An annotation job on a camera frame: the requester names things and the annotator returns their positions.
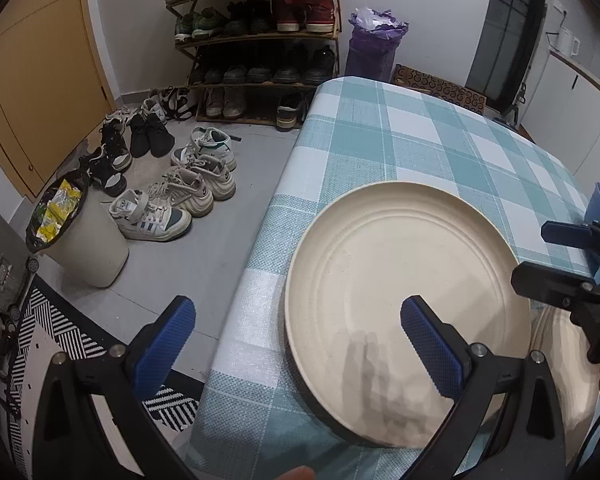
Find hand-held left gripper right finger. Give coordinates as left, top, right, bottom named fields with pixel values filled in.
left=400, top=296, right=568, bottom=480

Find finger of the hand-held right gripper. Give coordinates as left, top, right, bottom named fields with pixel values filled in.
left=541, top=219, right=600, bottom=261
left=511, top=262, right=600, bottom=311

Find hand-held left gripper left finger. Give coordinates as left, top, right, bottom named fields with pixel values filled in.
left=32, top=296, right=197, bottom=480

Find beige plate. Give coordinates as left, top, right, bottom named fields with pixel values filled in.
left=284, top=181, right=533, bottom=450
left=530, top=305, right=600, bottom=463

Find black and white patterned rug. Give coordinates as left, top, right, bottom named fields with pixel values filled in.
left=0, top=275, right=203, bottom=466

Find white trash bin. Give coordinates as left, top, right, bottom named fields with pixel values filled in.
left=26, top=172, right=131, bottom=288

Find white base cabinets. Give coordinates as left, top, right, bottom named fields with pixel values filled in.
left=520, top=35, right=600, bottom=176

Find upright vacuum cleaner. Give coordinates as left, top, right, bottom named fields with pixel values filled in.
left=500, top=80, right=526, bottom=126

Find scattered pile of shoes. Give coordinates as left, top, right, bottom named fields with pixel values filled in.
left=80, top=87, right=311, bottom=243

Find silver metal case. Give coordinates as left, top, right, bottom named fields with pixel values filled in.
left=0, top=200, right=36, bottom=376

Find white electric kettle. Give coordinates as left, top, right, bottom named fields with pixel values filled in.
left=557, top=27, right=581, bottom=57

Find teal checked tablecloth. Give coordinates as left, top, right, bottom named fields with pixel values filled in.
left=185, top=76, right=600, bottom=480

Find black framed glass door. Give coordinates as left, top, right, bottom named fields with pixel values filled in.
left=466, top=0, right=551, bottom=113

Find purple trash bag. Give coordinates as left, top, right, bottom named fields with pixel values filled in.
left=347, top=7, right=410, bottom=83

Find yellow wooden door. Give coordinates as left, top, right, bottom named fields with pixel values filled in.
left=0, top=0, right=116, bottom=198

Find ring-printed cardboard box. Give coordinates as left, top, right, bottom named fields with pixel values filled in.
left=391, top=64, right=488, bottom=113

